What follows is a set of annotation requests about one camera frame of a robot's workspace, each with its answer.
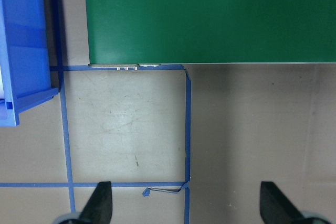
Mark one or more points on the blue left plastic bin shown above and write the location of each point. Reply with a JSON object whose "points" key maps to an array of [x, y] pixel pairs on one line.
{"points": [[25, 73]]}

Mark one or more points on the green conveyor belt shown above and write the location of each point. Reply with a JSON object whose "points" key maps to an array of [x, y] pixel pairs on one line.
{"points": [[129, 32]]}

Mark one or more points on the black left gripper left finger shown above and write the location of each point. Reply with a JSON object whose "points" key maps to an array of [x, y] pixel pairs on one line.
{"points": [[98, 208]]}

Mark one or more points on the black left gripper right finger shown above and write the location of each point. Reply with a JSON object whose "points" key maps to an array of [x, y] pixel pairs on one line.
{"points": [[275, 207]]}

